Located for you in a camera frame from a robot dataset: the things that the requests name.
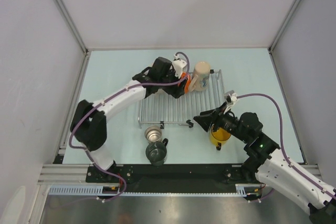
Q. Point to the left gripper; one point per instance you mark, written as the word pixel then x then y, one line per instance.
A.
pixel 176 92

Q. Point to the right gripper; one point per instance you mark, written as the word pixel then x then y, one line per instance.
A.
pixel 216 117

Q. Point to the orange mug black handle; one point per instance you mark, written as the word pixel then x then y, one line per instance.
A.
pixel 185 84

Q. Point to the yellow mug black handle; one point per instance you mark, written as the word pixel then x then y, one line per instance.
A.
pixel 218 138

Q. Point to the beige mug blue print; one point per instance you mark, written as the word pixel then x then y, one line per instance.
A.
pixel 200 77

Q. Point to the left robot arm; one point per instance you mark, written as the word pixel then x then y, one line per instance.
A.
pixel 88 129

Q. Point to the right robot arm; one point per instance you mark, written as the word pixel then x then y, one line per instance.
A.
pixel 267 162

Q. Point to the stainless steel cup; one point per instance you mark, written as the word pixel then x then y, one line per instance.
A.
pixel 153 134

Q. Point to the dark green mug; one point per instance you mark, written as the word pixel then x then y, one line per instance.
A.
pixel 156 152

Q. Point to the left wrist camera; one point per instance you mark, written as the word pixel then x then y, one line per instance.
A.
pixel 180 65

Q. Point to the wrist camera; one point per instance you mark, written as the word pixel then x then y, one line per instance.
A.
pixel 231 99
pixel 180 65

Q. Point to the metal wire dish rack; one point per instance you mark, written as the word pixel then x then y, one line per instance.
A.
pixel 162 109

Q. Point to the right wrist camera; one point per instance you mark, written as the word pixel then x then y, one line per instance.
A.
pixel 231 99

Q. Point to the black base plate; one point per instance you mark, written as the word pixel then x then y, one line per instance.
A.
pixel 183 173

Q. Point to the slotted cable duct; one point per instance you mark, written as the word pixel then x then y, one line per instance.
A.
pixel 139 189

